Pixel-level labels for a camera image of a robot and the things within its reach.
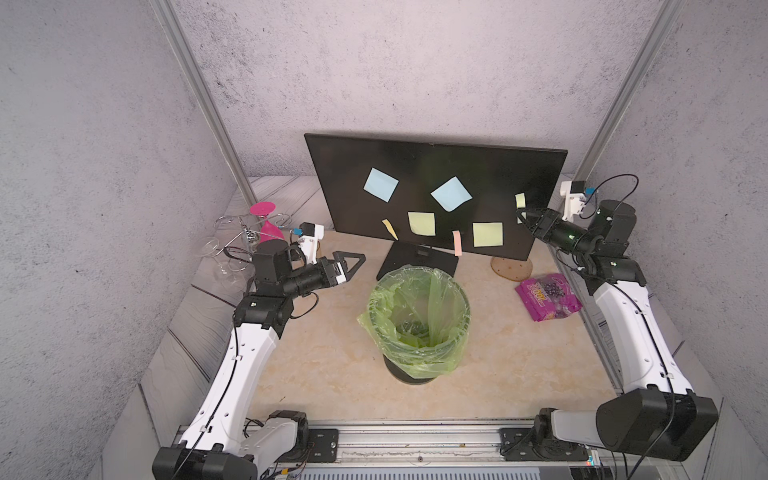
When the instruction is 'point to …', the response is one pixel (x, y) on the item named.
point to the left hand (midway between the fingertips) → (359, 262)
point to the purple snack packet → (548, 296)
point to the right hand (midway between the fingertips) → (520, 211)
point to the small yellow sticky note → (389, 228)
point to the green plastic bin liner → (419, 318)
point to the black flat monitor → (491, 174)
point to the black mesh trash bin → (421, 318)
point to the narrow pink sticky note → (457, 243)
